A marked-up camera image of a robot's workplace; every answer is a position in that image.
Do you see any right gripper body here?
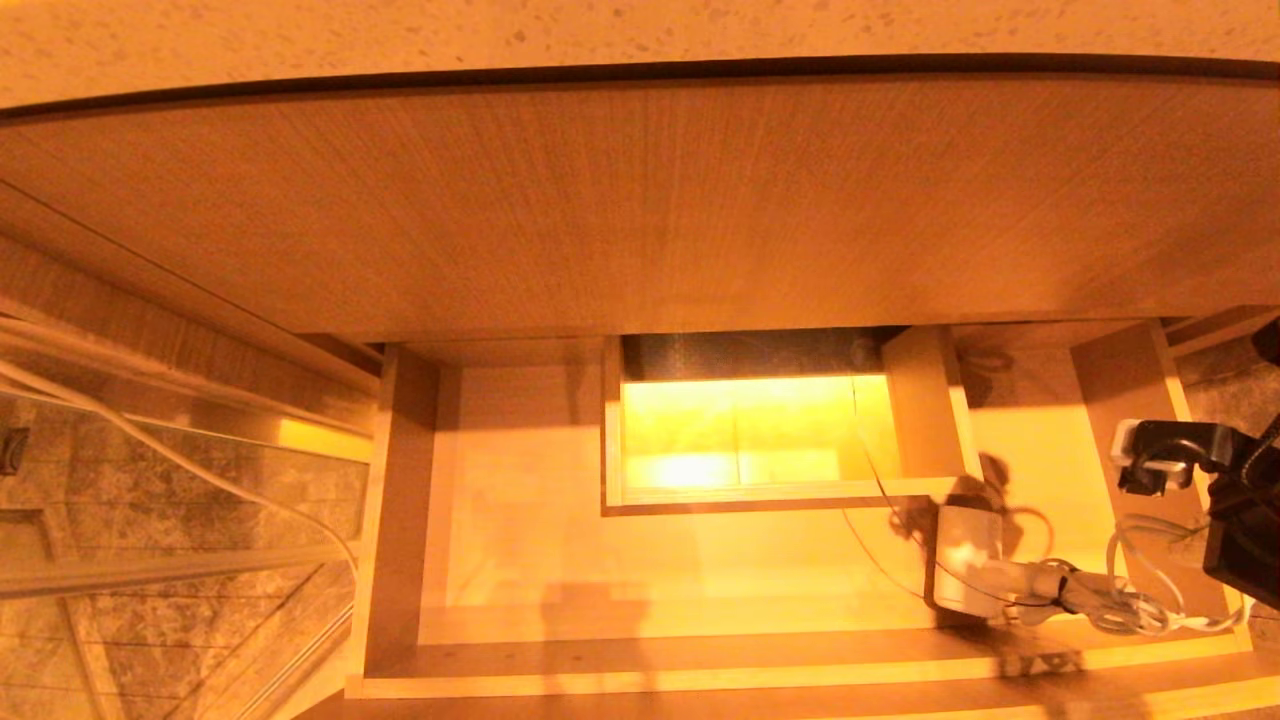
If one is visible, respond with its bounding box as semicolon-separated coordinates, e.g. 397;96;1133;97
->
1203;470;1280;611

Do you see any wooden divider box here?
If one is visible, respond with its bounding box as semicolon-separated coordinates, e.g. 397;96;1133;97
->
600;325;987;517

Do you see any wooden countertop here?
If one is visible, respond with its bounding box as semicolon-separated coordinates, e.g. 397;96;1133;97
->
0;62;1280;346

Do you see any glass panel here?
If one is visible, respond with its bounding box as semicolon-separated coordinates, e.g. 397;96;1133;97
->
0;392;373;720

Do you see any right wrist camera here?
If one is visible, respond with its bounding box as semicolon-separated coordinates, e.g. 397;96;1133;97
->
1112;418;1253;498

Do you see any white hair dryer cord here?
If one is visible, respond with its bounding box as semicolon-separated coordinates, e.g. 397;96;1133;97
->
1050;513;1253;638

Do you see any thin black wire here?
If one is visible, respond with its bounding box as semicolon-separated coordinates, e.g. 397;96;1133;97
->
840;374;1063;609

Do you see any wooden desk frame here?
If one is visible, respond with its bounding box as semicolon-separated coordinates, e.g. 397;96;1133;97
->
345;318;1257;700

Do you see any white cable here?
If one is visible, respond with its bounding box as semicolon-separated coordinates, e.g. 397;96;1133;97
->
0;358;359;573

